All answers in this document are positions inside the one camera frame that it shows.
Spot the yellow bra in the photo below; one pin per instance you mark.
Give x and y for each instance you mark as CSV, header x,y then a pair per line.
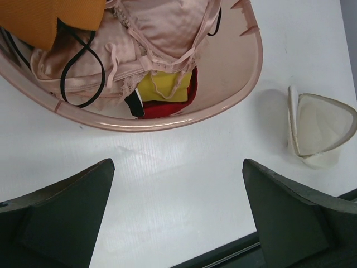
x,y
160,87

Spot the red bra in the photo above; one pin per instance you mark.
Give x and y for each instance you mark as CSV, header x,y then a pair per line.
x,y
156,109

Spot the pink bra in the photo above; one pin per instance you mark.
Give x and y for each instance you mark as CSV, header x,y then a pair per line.
x,y
134,39

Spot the pink translucent plastic basket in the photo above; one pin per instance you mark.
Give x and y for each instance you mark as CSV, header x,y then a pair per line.
x,y
228,70

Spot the black table edge rail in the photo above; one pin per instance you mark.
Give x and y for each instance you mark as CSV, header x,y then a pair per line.
x,y
244,252

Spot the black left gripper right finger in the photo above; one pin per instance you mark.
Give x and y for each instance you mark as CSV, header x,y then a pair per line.
x,y
299,226

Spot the orange bra black trim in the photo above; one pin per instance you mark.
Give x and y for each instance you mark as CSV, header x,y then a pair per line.
x,y
36,23

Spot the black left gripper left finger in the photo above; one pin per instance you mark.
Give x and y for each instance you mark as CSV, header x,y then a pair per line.
x,y
58,225

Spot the white mesh laundry bag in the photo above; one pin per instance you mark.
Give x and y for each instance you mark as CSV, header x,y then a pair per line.
x,y
318,127

